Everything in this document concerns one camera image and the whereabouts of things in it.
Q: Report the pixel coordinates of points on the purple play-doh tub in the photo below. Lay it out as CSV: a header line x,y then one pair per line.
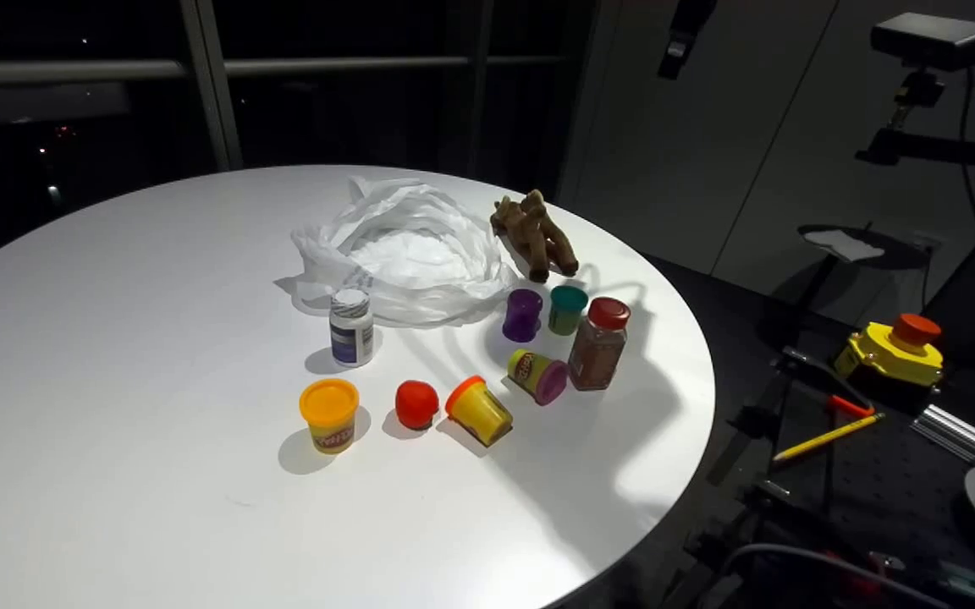
x,y
521,316

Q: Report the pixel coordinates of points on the yellow pencil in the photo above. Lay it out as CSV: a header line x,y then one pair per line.
x,y
827,437

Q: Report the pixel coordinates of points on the white plastic bag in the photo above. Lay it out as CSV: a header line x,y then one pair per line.
x,y
415,247

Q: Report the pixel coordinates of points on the red ball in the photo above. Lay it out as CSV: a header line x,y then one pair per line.
x,y
419,403

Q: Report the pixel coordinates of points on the yellow emergency stop button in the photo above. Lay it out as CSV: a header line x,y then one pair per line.
x,y
899,351

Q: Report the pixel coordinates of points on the brown jar orange lid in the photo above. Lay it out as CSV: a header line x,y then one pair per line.
x,y
596,342

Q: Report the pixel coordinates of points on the horizontal window rail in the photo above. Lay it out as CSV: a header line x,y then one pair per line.
x,y
166,70

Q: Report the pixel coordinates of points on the pink lid yellow tub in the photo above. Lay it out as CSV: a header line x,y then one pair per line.
x,y
535,373

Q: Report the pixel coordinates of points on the brown plush toy animal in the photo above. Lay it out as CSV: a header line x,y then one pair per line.
x,y
533,234

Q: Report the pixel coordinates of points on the white pill bottle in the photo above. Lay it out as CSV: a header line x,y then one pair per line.
x,y
349,327

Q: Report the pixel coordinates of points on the black camera on mount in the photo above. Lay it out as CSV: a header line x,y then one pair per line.
x,y
925,37

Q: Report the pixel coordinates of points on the orange lid yellow tub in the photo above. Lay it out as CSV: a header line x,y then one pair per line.
x,y
476,408

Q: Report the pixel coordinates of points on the window frame post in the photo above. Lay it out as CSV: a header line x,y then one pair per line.
x,y
211,84

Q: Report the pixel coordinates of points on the teal lid green tub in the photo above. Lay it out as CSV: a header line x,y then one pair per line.
x,y
568,307

